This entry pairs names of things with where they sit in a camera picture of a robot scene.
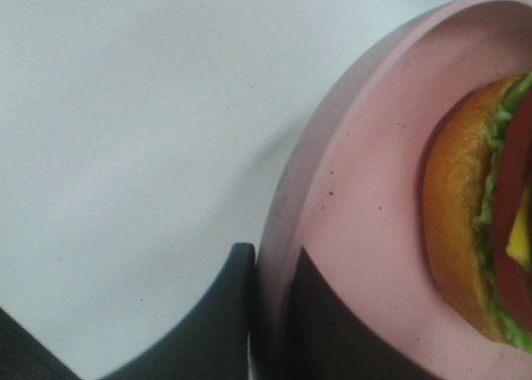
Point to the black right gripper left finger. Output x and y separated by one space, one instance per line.
212 340

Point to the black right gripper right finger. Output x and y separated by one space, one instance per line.
325 340

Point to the burger with lettuce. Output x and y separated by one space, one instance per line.
476 210

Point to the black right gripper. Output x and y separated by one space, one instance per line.
21 354

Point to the pink round plate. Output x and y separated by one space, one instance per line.
350 192

